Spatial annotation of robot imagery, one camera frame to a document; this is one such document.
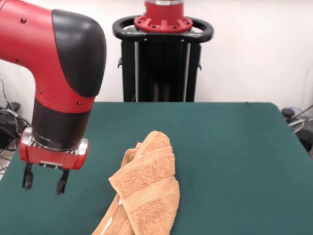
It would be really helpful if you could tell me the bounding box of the orange terry towel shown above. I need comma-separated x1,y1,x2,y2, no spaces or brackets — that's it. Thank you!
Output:
91,130,181,235

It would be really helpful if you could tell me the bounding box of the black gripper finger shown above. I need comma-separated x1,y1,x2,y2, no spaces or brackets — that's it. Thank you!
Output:
56,169,70,195
22,162,34,190

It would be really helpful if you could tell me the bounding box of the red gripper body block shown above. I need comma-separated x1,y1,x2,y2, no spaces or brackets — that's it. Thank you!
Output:
19,127,90,171

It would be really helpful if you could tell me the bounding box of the dark green table cloth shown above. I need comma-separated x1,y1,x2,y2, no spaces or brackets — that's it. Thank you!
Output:
0,101,313,235

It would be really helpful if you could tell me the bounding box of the black cable tangle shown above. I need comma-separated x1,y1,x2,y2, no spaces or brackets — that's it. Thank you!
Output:
0,78,31,172

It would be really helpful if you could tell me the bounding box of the grey round stand base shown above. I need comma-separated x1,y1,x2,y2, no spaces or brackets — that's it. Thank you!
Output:
288,117,306,135

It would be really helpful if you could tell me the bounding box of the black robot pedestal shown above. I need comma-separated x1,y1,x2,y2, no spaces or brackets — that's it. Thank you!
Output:
112,15,215,103

